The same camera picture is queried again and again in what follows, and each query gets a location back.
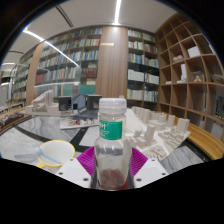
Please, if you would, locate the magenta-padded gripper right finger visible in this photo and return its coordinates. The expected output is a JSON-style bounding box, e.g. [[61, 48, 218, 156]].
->
[[128, 146, 170, 189]]

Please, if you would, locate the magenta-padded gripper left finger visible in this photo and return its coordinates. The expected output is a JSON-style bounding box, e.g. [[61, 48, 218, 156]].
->
[[55, 146, 98, 189]]

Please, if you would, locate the clear plastic bottle green label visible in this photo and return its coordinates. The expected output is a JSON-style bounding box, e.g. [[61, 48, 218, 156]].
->
[[93, 97, 134, 191]]

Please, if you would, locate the pale blue spoon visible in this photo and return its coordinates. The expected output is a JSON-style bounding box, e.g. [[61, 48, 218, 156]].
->
[[34, 146, 63, 165]]

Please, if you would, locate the white city block model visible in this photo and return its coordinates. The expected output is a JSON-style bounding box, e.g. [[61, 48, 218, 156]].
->
[[124, 105, 191, 162]]

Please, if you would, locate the curved wooden bench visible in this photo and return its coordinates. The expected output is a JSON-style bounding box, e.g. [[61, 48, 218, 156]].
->
[[0, 106, 27, 136], [185, 120, 224, 162]]

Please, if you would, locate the dark grey building model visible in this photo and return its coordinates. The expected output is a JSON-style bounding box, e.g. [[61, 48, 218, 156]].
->
[[56, 93, 103, 130]]

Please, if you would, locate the white building model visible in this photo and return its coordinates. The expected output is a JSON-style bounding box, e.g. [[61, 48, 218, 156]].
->
[[24, 88, 63, 117]]

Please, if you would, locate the brown relief model board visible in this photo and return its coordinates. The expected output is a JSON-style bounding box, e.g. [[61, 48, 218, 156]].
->
[[0, 112, 25, 130]]

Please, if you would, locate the narrow bookshelf unit with books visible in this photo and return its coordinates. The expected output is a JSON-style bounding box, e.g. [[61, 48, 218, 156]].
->
[[126, 27, 161, 108]]

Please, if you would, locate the wooden cubby shelf unit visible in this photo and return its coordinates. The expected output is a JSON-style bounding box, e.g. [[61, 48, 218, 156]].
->
[[154, 12, 224, 142]]

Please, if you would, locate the wide bookshelf unit with books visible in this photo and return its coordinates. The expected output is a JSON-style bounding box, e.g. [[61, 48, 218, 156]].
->
[[11, 26, 103, 107]]

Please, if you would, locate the straight ceiling light strip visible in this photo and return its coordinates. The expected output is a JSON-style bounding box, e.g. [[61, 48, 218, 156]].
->
[[112, 0, 123, 25]]

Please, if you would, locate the white mug yellow handle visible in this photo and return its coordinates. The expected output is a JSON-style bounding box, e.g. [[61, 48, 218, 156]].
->
[[35, 139, 77, 172]]

